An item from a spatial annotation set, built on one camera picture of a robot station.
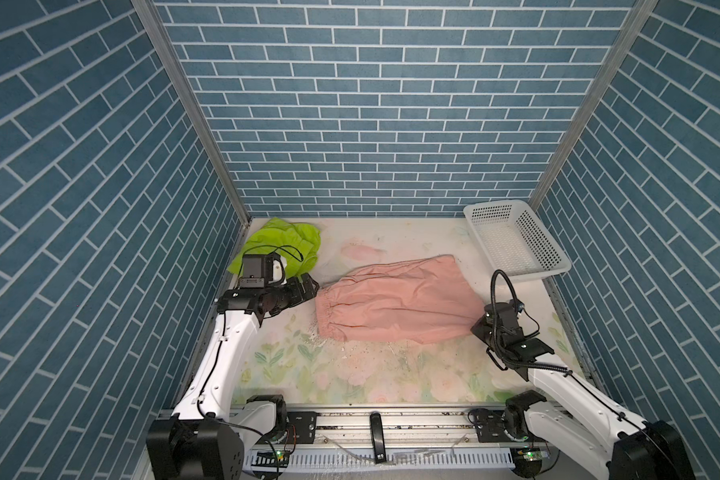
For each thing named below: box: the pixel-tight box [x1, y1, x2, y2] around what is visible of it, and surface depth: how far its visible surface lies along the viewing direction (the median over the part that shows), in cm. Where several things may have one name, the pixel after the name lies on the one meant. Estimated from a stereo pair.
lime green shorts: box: [227, 217, 321, 278], surface depth 110 cm
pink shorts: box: [315, 254, 485, 344], surface depth 96 cm
